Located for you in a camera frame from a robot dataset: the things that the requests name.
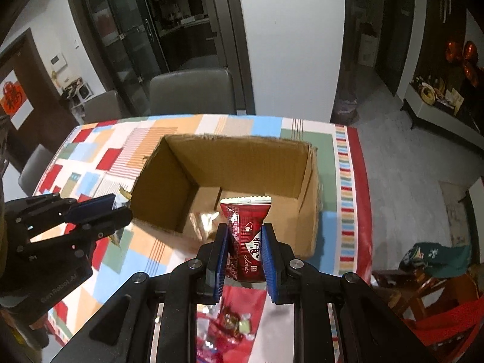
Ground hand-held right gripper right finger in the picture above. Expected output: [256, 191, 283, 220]
[261, 222, 439, 363]

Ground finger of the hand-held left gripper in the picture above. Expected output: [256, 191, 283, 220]
[5, 194, 119, 241]
[18, 207, 134, 262]

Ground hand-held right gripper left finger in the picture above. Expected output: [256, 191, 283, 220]
[53, 224, 231, 363]

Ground small gold snack wrapper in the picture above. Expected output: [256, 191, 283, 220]
[108, 186, 132, 249]

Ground red snack packet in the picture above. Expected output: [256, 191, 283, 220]
[219, 195, 273, 283]

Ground brown cardboard box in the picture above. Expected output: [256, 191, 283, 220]
[130, 133, 323, 260]

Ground gold snack packet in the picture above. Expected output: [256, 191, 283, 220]
[187, 210, 224, 241]

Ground large red snack bag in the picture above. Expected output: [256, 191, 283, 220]
[196, 283, 273, 363]

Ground pile of wrapped candies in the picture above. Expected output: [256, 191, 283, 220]
[197, 304, 258, 350]

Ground white storage shelf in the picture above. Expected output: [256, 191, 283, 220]
[62, 77, 95, 123]

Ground red and white door poster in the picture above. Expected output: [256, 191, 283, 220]
[0, 69, 34, 130]

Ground wide grey dining chair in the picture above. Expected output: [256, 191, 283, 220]
[149, 69, 237, 116]

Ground wooden armchair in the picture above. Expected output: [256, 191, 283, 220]
[372, 268, 484, 353]

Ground brown wooden door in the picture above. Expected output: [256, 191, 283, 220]
[0, 29, 80, 175]

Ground green cloth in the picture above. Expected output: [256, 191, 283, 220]
[401, 242, 472, 279]

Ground dark sliding glass door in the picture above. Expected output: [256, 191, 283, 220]
[64, 0, 255, 116]

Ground red cloth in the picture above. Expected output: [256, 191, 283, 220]
[404, 298, 484, 348]

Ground dark side table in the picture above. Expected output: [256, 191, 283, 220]
[457, 177, 484, 243]

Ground white low cabinet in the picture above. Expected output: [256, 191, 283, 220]
[402, 79, 484, 145]

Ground white paper bag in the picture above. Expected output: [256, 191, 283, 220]
[357, 32, 379, 67]

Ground fruit basket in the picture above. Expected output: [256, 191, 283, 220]
[418, 83, 439, 105]

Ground dark interior door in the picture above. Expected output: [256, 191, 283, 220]
[374, 0, 417, 97]

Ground red foil balloons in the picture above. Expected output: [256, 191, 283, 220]
[444, 38, 484, 87]

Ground tall dark cabinet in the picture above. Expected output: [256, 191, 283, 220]
[416, 0, 470, 84]

